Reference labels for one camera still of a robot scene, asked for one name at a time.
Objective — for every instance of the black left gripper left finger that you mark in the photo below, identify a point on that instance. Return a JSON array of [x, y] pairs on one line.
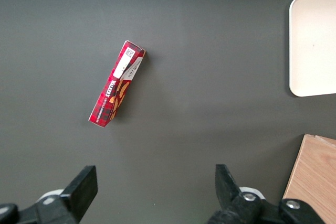
[[78, 190]]

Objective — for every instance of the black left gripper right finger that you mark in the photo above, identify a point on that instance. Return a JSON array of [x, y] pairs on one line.
[[231, 195]]

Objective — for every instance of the cream plastic tray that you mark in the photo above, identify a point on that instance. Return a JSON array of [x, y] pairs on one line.
[[313, 43]]

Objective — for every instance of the light wooden board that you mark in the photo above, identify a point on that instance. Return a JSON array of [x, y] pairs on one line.
[[313, 176]]

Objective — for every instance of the red tartan shortbread box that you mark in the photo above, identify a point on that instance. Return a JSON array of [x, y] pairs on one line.
[[115, 87]]

